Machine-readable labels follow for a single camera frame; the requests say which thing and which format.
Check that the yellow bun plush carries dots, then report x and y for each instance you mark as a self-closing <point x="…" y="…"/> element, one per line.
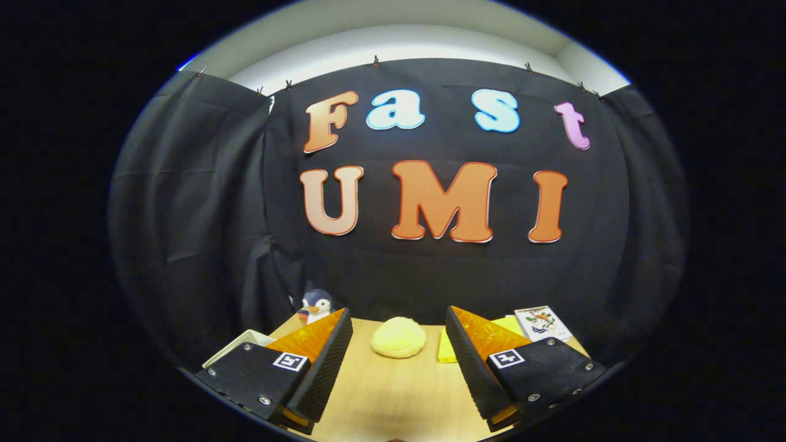
<point x="398" y="337"/>

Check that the penguin plush toy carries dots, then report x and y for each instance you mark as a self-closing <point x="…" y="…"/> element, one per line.
<point x="316" y="307"/>

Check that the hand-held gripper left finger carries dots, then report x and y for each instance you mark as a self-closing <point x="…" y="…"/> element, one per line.
<point x="322" y="374"/>

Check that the beige fabric storage box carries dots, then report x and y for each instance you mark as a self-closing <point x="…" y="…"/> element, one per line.
<point x="242" y="341"/>

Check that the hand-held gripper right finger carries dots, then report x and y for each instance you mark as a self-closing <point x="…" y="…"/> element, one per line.
<point x="473" y="368"/>

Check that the yellow book red label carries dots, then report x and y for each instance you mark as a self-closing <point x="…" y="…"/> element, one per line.
<point x="447" y="350"/>

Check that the white illustrated book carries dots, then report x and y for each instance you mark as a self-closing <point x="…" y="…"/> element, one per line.
<point x="541" y="322"/>

